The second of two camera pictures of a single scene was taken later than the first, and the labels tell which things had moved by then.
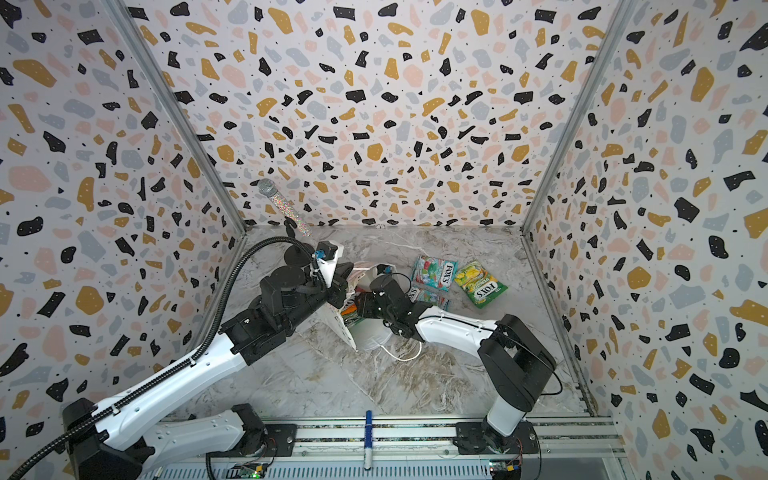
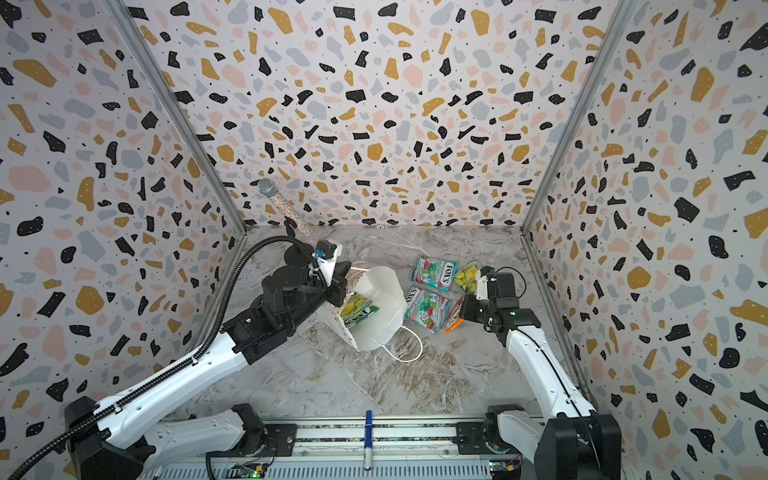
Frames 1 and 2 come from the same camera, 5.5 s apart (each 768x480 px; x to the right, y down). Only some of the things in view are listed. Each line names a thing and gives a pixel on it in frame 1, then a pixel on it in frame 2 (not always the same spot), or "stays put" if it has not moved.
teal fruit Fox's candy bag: (434, 272) stays put
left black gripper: (339, 281) stays put
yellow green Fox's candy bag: (481, 286) stays put
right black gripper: (366, 303) -> (474, 307)
